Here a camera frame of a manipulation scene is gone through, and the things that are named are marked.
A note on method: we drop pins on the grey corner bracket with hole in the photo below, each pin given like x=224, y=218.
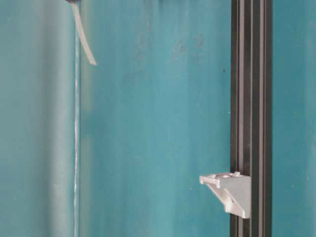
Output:
x=233, y=190

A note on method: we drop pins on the black aluminium extrusion post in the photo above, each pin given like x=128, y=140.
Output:
x=251, y=111

